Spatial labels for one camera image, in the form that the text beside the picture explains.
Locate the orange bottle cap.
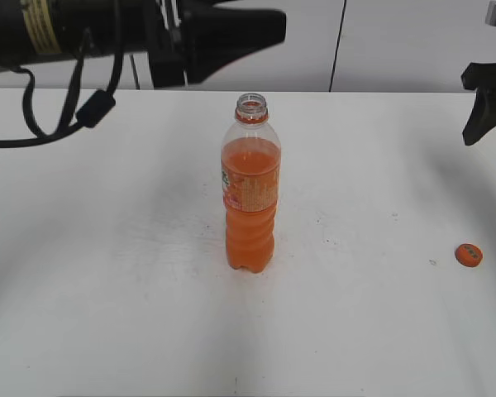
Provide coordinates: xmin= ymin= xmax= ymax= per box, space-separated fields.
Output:
xmin=455 ymin=243 xmax=483 ymax=268

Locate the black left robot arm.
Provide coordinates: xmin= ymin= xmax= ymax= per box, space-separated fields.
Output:
xmin=0 ymin=1 xmax=287 ymax=88

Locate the black camera cable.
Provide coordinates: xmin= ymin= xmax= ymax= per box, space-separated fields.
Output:
xmin=0 ymin=28 xmax=127 ymax=149

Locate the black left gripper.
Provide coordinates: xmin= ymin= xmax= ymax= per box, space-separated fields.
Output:
xmin=146 ymin=1 xmax=287 ymax=88

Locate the orange soda plastic bottle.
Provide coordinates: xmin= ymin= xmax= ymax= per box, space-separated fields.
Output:
xmin=221 ymin=93 xmax=282 ymax=273

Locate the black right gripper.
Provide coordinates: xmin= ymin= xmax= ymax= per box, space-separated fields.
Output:
xmin=461 ymin=63 xmax=496 ymax=146

